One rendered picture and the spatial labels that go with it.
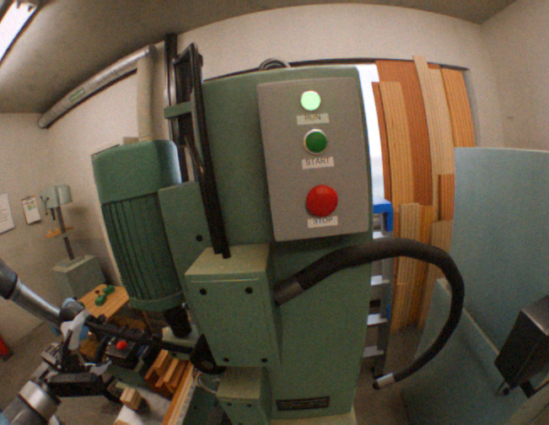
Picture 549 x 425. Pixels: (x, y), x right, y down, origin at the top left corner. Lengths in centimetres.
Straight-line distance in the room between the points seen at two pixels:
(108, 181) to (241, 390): 40
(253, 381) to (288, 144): 35
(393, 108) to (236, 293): 164
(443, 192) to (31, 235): 434
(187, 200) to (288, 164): 19
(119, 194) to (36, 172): 329
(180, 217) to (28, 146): 342
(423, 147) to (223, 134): 166
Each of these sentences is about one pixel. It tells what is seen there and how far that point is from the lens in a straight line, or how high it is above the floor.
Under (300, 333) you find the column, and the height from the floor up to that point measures 114.
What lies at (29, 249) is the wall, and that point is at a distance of 353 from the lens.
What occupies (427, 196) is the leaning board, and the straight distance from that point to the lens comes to 186.
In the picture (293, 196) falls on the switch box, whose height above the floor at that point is 137.
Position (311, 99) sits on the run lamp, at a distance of 22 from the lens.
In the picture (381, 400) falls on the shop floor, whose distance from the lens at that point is 163.
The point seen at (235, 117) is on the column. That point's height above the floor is 146.
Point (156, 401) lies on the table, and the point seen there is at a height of 90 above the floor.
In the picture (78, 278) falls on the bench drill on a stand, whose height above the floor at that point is 58.
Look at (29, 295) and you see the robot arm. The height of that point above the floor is 116.
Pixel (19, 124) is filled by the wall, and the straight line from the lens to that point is 373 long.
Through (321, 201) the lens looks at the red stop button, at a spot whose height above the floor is 136.
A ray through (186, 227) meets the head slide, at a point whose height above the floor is 132.
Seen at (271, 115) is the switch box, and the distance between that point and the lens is 22.
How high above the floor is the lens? 140
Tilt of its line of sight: 13 degrees down
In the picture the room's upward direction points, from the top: 7 degrees counter-clockwise
